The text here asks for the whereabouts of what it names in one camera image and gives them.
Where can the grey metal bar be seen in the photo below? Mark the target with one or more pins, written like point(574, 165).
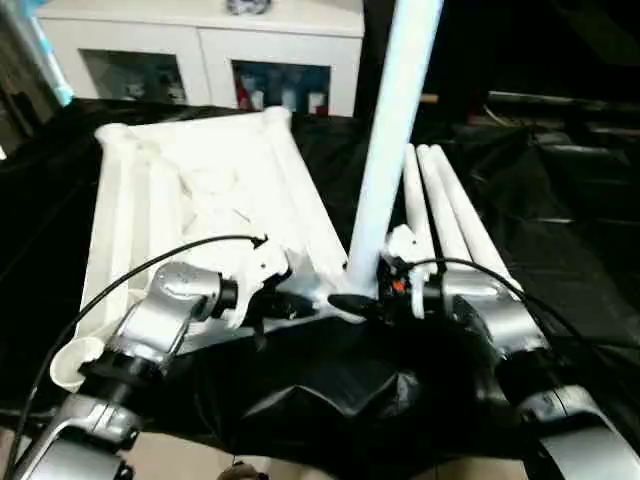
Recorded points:
point(550, 101)

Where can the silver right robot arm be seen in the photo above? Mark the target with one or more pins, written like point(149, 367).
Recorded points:
point(510, 320)

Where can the black mat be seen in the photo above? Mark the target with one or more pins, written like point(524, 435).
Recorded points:
point(575, 240)

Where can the red bottle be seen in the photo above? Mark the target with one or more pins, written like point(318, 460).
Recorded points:
point(242, 94)

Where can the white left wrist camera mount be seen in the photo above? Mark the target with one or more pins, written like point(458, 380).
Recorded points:
point(260, 265)

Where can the white plastic table leg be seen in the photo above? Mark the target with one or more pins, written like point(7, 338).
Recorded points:
point(442, 205)
point(416, 195)
point(480, 235)
point(395, 125)

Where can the white cabinet with glass doors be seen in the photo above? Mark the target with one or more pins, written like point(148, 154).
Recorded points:
point(200, 40)

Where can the large black case yellow label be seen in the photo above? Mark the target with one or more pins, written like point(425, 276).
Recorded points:
point(465, 50)

